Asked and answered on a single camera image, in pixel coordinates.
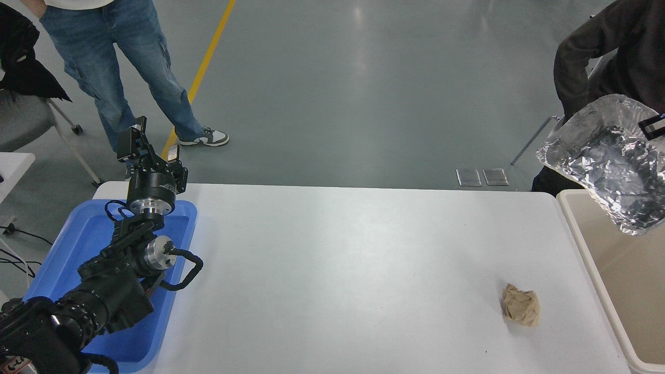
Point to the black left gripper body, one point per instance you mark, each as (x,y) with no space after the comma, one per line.
(150,186)

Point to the silver foil plate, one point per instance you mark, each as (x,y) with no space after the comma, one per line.
(608,161)

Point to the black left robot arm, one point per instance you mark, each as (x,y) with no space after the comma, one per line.
(104,291)

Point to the large pale dustbin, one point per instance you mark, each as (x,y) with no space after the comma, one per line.
(623,280)

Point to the blue plastic tray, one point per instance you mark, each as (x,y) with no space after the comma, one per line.
(78,236)

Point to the standing person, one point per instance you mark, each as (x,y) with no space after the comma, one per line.
(124,57)

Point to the person in dark top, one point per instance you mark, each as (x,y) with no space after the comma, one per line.
(597,52)

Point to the grey chair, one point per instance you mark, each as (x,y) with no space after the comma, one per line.
(23,122)

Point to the thin metal rod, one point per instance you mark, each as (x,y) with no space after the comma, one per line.
(535,140)

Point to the small white side table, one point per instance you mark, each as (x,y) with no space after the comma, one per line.
(13,169)

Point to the black jacket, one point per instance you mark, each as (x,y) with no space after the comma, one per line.
(23,67)

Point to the silver floor outlet cover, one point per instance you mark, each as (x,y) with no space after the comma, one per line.
(468,177)
(495,176)

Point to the crumpled tan paper ball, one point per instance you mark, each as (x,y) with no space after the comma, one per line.
(521,305)

